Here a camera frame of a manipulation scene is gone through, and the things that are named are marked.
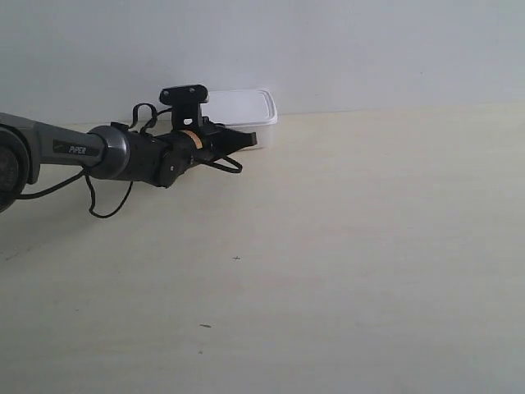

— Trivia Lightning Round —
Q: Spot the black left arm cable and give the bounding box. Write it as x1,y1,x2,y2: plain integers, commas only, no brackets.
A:
16,103,244,219

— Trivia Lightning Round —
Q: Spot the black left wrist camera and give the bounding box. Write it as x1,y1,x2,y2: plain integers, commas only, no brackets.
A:
159,85,208,131

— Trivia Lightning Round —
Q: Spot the white lidded plastic container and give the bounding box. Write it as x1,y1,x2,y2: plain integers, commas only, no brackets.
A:
202,89,278,150

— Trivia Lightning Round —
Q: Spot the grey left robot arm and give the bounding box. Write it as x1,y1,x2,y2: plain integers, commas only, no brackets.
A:
1,113,258,210

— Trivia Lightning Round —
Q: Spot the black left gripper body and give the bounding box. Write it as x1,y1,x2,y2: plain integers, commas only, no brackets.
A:
157,123,230,188

